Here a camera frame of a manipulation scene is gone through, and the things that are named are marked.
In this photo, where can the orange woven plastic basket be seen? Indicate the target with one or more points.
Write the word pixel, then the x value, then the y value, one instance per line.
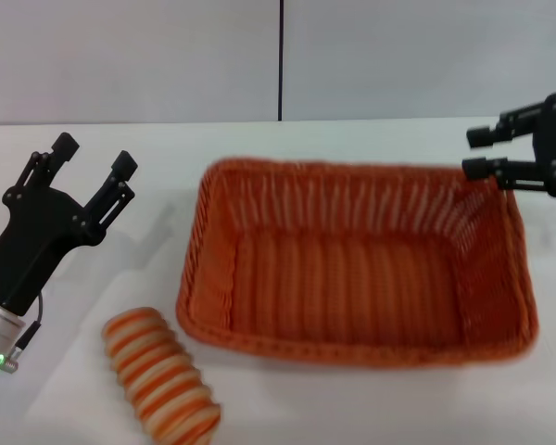
pixel 352 287

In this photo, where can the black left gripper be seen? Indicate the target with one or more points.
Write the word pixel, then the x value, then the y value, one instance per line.
pixel 32 245

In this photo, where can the dark vertical wall joint strip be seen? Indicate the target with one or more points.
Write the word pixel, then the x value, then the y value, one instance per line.
pixel 281 60

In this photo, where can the orange striped toy bread roll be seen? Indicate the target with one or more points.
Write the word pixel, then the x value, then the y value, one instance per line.
pixel 162 375

